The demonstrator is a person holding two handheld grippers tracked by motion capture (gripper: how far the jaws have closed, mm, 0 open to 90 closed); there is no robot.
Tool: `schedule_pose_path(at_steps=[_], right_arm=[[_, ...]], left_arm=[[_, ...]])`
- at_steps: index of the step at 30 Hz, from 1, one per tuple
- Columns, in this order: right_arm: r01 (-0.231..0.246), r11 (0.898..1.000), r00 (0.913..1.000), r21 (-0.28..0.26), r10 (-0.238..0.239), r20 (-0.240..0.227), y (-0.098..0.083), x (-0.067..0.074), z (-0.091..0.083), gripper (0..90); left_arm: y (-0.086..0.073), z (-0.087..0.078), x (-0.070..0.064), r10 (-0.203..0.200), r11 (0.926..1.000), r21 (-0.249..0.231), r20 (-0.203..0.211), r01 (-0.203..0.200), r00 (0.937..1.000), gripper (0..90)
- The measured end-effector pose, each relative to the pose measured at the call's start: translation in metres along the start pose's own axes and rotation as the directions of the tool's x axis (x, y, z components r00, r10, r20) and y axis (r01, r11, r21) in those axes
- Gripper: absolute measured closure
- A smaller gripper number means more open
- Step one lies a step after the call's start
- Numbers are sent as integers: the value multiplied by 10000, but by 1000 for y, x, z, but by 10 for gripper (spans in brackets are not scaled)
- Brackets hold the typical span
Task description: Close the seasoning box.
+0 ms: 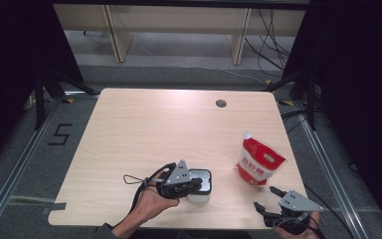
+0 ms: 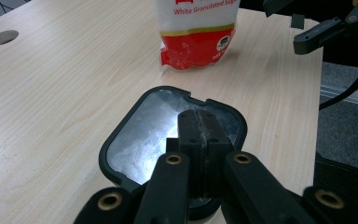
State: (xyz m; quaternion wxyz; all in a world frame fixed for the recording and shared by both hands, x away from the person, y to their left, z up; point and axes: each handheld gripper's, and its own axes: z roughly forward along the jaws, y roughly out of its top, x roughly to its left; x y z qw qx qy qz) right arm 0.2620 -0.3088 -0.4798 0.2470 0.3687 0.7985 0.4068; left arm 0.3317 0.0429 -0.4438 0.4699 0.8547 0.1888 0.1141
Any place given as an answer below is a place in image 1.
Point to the black curtain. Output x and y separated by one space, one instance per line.
361 66
13 49

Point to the square glass jar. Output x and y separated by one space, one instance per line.
203 177

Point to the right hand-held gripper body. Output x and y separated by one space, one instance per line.
295 204

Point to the dark tape strip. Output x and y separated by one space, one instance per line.
54 207

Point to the aluminium floor rail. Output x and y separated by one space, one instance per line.
331 179
13 176

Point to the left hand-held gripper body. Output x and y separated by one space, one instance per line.
175 182

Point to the black metal stand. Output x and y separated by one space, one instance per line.
311 99
39 99

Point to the person's right hand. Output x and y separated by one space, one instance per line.
311 230

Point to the beige background desk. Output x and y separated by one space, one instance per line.
179 18

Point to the white and red sugar bag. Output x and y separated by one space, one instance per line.
260 162

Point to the person's left hand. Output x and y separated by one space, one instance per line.
152 204

